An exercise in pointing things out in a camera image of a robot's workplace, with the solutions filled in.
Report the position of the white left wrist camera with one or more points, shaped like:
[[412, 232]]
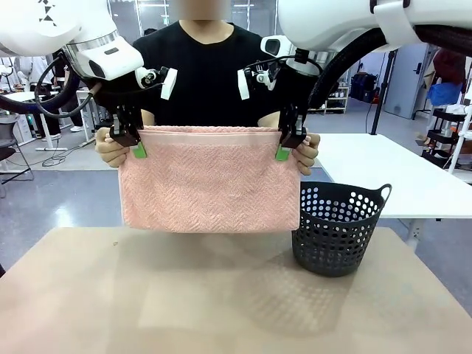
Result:
[[167, 83]]

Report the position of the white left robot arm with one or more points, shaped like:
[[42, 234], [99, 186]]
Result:
[[55, 22]]

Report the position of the pink terry towel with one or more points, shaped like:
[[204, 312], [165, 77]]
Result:
[[206, 184]]

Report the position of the person's torso in black t-shirt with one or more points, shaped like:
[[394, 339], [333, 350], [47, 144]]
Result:
[[206, 73]]

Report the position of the black office chair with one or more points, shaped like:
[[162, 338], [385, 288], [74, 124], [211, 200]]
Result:
[[7, 136]]

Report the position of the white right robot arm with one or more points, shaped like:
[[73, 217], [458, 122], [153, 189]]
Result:
[[332, 18]]

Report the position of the black green-tipped right gripper finger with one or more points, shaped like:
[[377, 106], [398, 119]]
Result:
[[302, 129], [288, 136]]

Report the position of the white desk with robot bases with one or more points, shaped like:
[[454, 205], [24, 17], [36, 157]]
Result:
[[18, 96]]

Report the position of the white shoe rack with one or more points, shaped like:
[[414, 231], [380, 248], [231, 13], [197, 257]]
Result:
[[337, 99]]

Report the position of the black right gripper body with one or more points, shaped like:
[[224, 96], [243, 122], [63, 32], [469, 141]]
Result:
[[295, 90]]

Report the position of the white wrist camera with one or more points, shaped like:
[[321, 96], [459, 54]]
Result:
[[244, 85], [167, 83]]

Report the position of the person's right forearm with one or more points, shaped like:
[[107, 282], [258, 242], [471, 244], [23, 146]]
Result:
[[147, 118]]

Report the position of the black green-tipped left gripper finger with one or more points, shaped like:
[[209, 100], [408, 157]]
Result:
[[116, 127], [132, 134]]

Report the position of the dark grey perforated plastic basket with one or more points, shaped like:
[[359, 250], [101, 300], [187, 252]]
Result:
[[324, 271]]

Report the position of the person's left hand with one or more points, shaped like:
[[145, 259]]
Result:
[[308, 158]]

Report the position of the blue bag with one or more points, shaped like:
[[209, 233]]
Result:
[[444, 94]]

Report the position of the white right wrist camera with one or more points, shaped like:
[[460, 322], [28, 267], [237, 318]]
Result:
[[244, 85]]

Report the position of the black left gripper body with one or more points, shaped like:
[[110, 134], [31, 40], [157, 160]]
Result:
[[118, 96]]

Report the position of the bystander in black jacket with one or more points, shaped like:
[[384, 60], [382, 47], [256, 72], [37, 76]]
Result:
[[77, 118]]

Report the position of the bystander in grey hoodie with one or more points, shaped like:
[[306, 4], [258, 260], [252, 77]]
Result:
[[44, 125]]

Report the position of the large white table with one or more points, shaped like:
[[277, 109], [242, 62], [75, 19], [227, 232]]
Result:
[[405, 177]]

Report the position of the grey door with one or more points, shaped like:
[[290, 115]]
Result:
[[409, 81]]

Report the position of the dark red hanging coat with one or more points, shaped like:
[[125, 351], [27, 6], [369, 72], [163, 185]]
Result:
[[451, 66]]

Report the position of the person's left forearm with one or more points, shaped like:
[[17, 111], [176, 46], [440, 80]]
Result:
[[269, 121]]

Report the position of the black suitcase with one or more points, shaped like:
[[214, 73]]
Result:
[[363, 86]]

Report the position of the person's right hand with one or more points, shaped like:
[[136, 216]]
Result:
[[110, 153]]

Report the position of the black utility cart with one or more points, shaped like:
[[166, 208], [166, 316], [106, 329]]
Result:
[[442, 136]]

